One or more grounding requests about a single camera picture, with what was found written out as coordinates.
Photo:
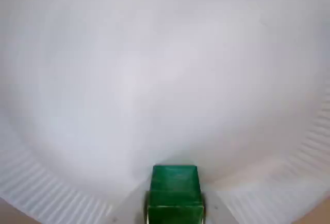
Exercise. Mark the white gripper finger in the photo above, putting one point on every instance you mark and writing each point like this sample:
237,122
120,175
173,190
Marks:
135,208
216,208

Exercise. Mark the green cube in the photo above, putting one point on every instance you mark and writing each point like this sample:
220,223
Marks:
174,193

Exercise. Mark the white paper plate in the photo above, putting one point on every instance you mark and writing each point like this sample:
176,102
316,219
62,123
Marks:
154,67

